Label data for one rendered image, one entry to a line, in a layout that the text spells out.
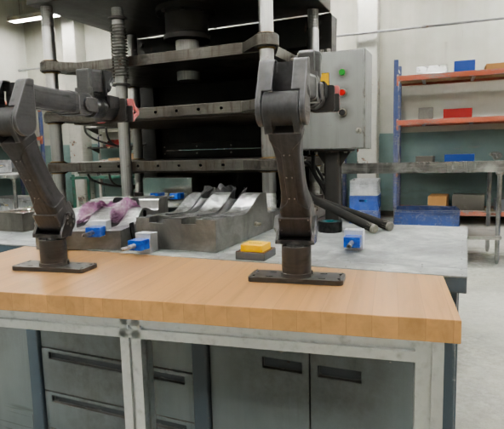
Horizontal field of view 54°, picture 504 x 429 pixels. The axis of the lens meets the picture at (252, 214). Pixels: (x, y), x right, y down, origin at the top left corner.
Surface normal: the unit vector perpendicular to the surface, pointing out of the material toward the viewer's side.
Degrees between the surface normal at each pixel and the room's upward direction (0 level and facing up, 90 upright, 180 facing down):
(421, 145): 90
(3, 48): 90
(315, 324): 90
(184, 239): 90
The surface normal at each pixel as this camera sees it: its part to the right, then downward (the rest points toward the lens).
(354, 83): -0.40, 0.12
